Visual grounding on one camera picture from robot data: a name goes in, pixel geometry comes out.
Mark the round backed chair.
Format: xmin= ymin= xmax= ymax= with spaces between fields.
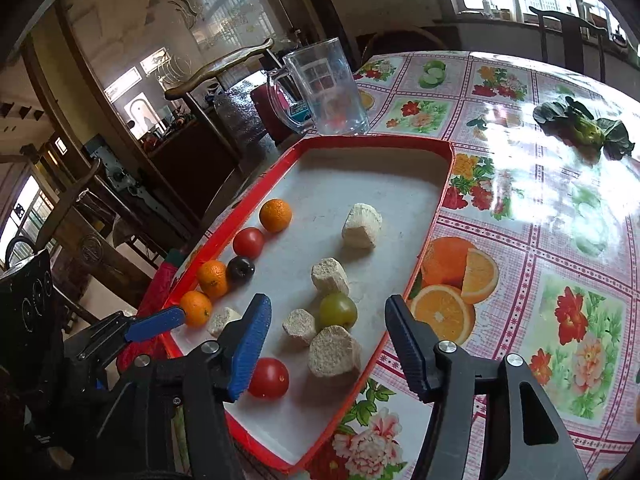
xmin=359 ymin=26 xmax=447 ymax=68

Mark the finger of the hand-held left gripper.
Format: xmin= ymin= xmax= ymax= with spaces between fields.
xmin=75 ymin=305 xmax=188 ymax=362

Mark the carved wooden chair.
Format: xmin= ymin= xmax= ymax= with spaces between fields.
xmin=35 ymin=157 xmax=171 ymax=311

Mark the dark plum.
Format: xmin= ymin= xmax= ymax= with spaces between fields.
xmin=226 ymin=256 xmax=256 ymax=286

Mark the pink plastic container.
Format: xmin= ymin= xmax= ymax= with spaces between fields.
xmin=250 ymin=82 xmax=313 ymax=143

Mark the floral fruit print tablecloth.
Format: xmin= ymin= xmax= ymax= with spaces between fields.
xmin=165 ymin=50 xmax=640 ymax=480

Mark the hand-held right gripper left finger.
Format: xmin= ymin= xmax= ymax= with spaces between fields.
xmin=102 ymin=294 xmax=272 ymax=480

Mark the dark wooden chair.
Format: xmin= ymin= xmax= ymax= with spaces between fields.
xmin=529 ymin=5 xmax=610 ymax=83

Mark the red rimmed white tray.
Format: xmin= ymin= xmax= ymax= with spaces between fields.
xmin=160 ymin=132 xmax=456 ymax=476

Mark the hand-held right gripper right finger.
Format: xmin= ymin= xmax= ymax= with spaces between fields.
xmin=385 ymin=294 xmax=588 ymax=480

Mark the wooden chair with curved rail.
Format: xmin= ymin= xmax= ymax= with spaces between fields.
xmin=164 ymin=37 xmax=276 ymax=161

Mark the orange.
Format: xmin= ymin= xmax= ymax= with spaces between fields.
xmin=196 ymin=260 xmax=231 ymax=301
xmin=179 ymin=290 xmax=213 ymax=328
xmin=259 ymin=199 xmax=293 ymax=233

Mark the green round fruit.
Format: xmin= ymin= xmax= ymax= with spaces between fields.
xmin=319 ymin=291 xmax=358 ymax=328

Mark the red tomato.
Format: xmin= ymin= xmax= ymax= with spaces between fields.
xmin=248 ymin=357 xmax=291 ymax=400
xmin=232 ymin=227 xmax=266 ymax=258

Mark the clear plastic pitcher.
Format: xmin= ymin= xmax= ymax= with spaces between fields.
xmin=266 ymin=37 xmax=371 ymax=137

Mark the leafy green vegetable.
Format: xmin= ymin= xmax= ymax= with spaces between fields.
xmin=531 ymin=96 xmax=636 ymax=161

